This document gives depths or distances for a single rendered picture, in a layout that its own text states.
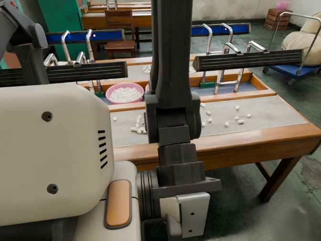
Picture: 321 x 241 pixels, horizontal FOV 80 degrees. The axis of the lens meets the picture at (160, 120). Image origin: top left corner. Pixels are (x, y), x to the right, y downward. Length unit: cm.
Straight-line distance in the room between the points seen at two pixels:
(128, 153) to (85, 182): 75
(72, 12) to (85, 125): 353
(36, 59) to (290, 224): 184
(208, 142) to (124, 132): 47
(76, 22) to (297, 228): 377
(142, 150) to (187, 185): 66
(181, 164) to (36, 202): 20
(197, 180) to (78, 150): 20
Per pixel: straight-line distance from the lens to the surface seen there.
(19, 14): 71
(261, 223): 176
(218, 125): 117
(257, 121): 129
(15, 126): 23
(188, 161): 33
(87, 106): 22
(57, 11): 378
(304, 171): 224
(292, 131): 128
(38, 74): 71
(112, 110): 125
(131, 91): 144
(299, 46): 372
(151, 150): 96
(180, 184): 32
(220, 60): 108
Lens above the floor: 149
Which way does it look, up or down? 40 degrees down
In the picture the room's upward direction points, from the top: straight up
